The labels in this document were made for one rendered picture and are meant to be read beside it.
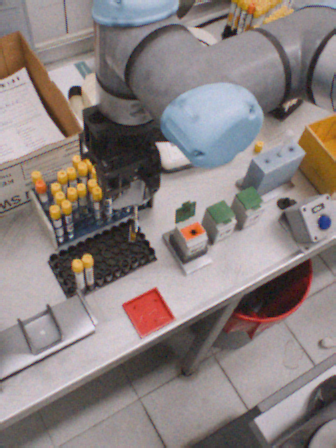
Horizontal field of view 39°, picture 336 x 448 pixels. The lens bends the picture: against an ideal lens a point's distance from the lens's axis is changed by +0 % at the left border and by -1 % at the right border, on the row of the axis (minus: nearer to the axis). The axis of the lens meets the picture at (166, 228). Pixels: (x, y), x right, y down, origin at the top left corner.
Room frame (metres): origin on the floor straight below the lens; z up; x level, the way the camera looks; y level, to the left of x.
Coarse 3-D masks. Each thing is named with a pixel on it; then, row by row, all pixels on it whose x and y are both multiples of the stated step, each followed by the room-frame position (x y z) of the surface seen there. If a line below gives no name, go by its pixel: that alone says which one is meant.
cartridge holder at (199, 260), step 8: (168, 232) 0.43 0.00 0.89; (168, 240) 0.42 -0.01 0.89; (176, 248) 0.40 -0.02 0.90; (208, 248) 0.41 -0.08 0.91; (176, 256) 0.39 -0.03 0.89; (184, 256) 0.38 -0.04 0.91; (192, 256) 0.38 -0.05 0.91; (200, 256) 0.40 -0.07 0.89; (208, 256) 0.40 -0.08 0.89; (184, 264) 0.38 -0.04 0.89; (192, 264) 0.38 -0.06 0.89; (200, 264) 0.38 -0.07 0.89; (208, 264) 0.39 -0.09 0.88; (184, 272) 0.37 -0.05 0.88; (192, 272) 0.37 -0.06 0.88
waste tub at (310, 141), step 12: (324, 120) 0.71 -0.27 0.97; (312, 132) 0.67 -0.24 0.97; (324, 132) 0.72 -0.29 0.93; (300, 144) 0.67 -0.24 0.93; (312, 144) 0.65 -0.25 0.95; (324, 144) 0.73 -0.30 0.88; (312, 156) 0.64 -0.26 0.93; (324, 156) 0.63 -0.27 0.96; (300, 168) 0.65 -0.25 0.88; (312, 168) 0.63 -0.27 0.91; (324, 168) 0.61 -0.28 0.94; (312, 180) 0.62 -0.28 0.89; (324, 180) 0.60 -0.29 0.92; (324, 192) 0.59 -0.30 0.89
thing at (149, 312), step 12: (156, 288) 0.32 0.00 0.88; (132, 300) 0.29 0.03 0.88; (144, 300) 0.30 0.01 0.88; (156, 300) 0.30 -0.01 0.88; (132, 312) 0.27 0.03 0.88; (144, 312) 0.28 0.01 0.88; (156, 312) 0.28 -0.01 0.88; (168, 312) 0.29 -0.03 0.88; (132, 324) 0.25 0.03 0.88; (144, 324) 0.26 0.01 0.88; (156, 324) 0.26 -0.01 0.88; (168, 324) 0.27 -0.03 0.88; (144, 336) 0.24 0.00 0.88
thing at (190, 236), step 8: (176, 224) 0.42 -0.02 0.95; (184, 224) 0.42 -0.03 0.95; (192, 224) 0.42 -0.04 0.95; (200, 224) 0.43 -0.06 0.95; (176, 232) 0.41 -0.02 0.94; (184, 232) 0.40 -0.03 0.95; (192, 232) 0.41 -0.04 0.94; (200, 232) 0.41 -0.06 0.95; (176, 240) 0.41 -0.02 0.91; (184, 240) 0.39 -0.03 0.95; (192, 240) 0.40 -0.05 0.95; (200, 240) 0.40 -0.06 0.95; (184, 248) 0.39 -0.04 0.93; (192, 248) 0.39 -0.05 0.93; (200, 248) 0.40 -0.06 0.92
